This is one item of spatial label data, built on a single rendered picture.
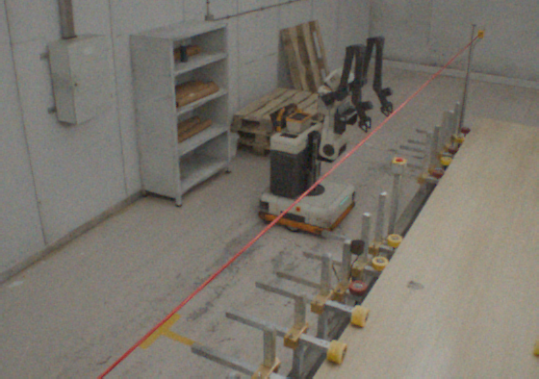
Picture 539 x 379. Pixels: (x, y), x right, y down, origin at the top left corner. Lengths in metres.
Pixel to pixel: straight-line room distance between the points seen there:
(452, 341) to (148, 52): 3.52
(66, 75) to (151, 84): 0.95
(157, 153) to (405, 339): 3.37
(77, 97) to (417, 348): 3.05
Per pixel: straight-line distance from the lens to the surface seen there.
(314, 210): 4.68
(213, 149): 5.98
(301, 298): 2.21
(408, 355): 2.35
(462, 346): 2.45
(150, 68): 5.00
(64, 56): 4.33
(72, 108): 4.41
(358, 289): 2.66
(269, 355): 2.10
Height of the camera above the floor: 2.44
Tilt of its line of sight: 25 degrees down
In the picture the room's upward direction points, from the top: 1 degrees clockwise
